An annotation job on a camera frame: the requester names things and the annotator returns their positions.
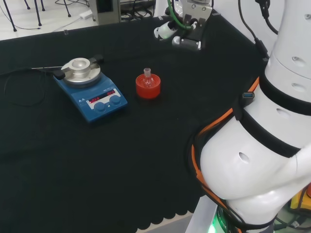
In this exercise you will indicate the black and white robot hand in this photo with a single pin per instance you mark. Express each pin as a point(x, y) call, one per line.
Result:
point(194, 14)

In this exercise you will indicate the clear glass round-bottom flask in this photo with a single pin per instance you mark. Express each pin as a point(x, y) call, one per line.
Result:
point(147, 81)

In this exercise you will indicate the grey metal cabinet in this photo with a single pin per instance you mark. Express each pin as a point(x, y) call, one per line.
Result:
point(93, 12)

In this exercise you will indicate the white power strip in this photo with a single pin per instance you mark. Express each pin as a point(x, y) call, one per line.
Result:
point(85, 14)

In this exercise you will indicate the blue base heater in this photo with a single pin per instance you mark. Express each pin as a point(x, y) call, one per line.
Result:
point(102, 97)

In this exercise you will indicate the black tripod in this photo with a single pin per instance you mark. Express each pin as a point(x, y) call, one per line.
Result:
point(38, 14)
point(11, 20)

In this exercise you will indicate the thin metal probe rod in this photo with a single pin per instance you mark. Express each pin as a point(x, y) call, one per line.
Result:
point(46, 67)

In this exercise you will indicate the black bench cloth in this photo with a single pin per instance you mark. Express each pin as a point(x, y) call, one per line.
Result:
point(97, 157)

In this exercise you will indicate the yellow stop button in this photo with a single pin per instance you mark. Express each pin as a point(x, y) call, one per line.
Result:
point(297, 201)

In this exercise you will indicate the white mounting pedestal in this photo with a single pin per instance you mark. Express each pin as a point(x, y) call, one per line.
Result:
point(201, 216)

